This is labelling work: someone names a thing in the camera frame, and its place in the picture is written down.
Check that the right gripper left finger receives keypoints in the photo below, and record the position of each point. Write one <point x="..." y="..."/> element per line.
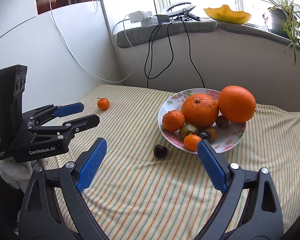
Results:
<point x="41" y="217"/>

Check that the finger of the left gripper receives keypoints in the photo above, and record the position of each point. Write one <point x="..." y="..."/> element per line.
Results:
<point x="42" y="115"/>
<point x="72" y="124"/>

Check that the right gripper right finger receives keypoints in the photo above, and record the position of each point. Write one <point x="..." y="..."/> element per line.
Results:
<point x="262" y="215"/>

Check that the small oval mandarin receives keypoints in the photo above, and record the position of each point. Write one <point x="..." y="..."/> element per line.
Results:
<point x="191" y="142"/>

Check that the large smooth orange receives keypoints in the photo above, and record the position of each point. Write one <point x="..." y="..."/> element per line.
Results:
<point x="236" y="104"/>

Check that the medium tangerine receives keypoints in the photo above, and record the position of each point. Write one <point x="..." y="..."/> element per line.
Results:
<point x="173" y="120"/>

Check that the large textured orange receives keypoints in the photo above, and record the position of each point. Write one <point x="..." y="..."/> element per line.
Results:
<point x="201" y="110"/>

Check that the brown kiwi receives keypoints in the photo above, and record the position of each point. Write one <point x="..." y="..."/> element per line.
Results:
<point x="212" y="132"/>

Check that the left hand white glove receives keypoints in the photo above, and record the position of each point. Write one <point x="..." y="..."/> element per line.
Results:
<point x="18" y="175"/>

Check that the small tangerine with stem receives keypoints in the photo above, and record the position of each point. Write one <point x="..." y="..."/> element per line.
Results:
<point x="103" y="104"/>

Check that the floral white plate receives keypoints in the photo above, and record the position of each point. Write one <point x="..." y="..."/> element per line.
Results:
<point x="226" y="138"/>

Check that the dark plum in plate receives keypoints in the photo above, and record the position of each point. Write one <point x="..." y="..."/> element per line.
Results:
<point x="205" y="135"/>

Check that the striped tablecloth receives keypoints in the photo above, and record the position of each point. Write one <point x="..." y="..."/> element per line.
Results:
<point x="134" y="195"/>

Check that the grey windowsill mat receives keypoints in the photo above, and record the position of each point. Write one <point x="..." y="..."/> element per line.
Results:
<point x="142" y="35"/>

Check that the white power strip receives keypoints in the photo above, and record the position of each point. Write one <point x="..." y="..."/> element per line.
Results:
<point x="144" y="17"/>

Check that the potted spider plant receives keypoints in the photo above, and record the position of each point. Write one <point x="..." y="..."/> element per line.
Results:
<point x="287" y="14"/>

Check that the yellow wavy bowl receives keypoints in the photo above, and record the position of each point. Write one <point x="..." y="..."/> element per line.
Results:
<point x="226" y="15"/>

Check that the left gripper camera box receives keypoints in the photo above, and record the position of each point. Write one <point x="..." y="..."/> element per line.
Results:
<point x="12" y="86"/>

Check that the ring light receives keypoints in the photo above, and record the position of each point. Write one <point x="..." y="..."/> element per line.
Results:
<point x="181" y="11"/>

